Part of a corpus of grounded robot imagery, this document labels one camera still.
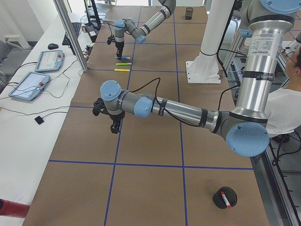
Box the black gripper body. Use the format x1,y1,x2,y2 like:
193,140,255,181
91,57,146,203
110,113,125,122
115,42,124,53

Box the blue highlighter pen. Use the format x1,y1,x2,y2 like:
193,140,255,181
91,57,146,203
115,56,131,60

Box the red white marker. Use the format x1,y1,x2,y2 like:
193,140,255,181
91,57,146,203
220,191,232,209

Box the yellow highlighter pen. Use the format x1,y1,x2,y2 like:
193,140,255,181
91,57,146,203
114,68,131,72

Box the black keyboard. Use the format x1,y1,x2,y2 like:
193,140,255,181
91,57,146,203
62,22,82,46

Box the black computer mouse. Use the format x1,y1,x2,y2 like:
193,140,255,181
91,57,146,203
48,43,59,50

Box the far blue teach pendant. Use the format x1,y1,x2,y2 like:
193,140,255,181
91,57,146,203
35,50,64,73

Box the blue teach pendant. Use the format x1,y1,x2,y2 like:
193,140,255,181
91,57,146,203
8,72,51,101
35,50,64,73

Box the small black square device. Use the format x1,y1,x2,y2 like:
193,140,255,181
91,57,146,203
34,116,44,125

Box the far black mesh pen cup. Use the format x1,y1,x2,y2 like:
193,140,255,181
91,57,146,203
184,7,194,20

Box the black mesh pen cup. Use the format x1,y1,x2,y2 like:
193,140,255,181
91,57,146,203
184,7,194,20
213,186,238,209

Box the near blue teach pendant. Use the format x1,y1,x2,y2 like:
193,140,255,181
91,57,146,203
8,72,51,101

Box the near black mesh pen cup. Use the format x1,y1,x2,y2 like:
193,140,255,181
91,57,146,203
213,186,238,209

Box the red water bottle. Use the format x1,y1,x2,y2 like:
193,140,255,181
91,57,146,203
0,199,30,218

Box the person in white shirt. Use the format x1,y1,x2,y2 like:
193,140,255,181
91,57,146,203
265,49,301,137

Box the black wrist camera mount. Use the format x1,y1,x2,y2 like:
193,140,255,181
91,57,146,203
92,98,107,116
107,35,115,45

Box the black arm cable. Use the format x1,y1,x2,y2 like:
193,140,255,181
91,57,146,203
128,77,240,127

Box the aluminium frame post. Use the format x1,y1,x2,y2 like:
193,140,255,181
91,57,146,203
53,0,87,72

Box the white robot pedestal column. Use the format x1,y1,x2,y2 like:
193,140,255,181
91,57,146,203
186,0,235,84

